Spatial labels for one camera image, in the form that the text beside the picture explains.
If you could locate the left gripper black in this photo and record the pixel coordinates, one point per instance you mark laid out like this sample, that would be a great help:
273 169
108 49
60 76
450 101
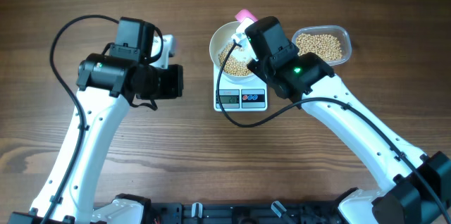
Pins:
175 91

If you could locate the white bowl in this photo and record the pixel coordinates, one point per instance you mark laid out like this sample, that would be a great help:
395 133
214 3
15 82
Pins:
220 38

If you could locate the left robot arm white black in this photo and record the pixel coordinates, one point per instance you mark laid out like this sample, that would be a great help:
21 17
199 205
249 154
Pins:
134 66

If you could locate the clear plastic container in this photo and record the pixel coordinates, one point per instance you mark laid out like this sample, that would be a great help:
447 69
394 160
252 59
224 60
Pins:
334 30

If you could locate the pink plastic scoop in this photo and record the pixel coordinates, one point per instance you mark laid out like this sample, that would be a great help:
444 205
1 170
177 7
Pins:
243 14

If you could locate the soybeans in bowl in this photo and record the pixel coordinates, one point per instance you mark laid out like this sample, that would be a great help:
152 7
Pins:
236 63

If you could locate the black aluminium frame rail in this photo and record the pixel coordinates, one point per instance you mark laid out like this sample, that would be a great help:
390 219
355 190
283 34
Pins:
314 212

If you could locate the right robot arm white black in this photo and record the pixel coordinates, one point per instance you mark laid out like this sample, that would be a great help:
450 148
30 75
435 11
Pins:
412 186

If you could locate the white digital kitchen scale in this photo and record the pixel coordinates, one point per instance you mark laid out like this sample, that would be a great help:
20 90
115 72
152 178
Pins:
243 94

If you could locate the soybeans in container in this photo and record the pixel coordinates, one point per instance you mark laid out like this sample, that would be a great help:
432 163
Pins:
327 47

